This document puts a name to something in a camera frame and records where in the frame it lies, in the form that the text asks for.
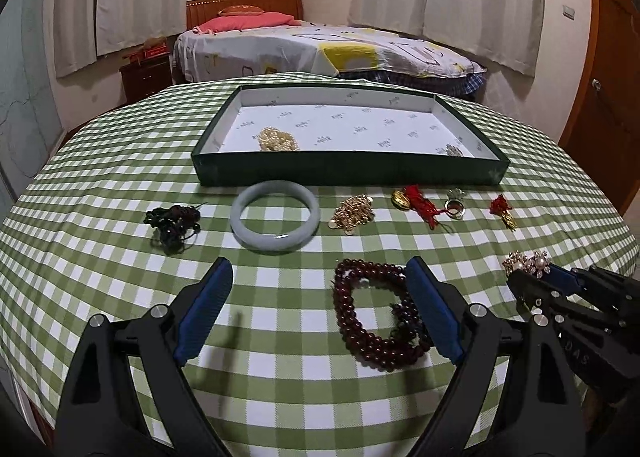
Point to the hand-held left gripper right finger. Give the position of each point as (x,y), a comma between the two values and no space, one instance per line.
(435,307)

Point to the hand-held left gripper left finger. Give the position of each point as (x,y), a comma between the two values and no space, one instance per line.
(205,312)

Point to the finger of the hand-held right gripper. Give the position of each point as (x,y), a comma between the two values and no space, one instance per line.
(527,287)
(562,281)

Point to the pearl flower brooch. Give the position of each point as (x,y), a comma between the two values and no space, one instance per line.
(525,262)

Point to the gold charm with red knot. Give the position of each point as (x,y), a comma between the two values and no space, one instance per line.
(500,207)

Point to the pale jade bangle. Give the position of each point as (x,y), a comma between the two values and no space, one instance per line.
(272,242)

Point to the dark green shallow box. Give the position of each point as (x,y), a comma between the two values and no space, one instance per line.
(350,169)

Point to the green checked tablecloth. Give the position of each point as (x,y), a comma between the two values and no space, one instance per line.
(125,162)

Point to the wooden door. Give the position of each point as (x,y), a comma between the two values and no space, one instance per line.
(605,112)

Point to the blue plaid bed sheet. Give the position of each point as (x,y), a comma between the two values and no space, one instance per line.
(450,82)

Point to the dark wooden nightstand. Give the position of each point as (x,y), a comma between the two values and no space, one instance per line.
(145,79)

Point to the red box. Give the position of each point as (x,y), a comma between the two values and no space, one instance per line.
(150,54)

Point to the brown stuffed toy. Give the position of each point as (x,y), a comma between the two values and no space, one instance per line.
(155,43)

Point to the patterned bed cover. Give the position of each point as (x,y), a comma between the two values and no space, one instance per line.
(300,49)

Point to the pink pillow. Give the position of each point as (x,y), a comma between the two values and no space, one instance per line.
(240,22)

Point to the orange cushion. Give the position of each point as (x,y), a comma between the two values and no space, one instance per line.
(241,10)

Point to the wooden bed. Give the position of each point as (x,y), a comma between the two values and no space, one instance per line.
(240,4)

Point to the wall light switch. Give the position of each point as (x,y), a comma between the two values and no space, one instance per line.
(567,12)

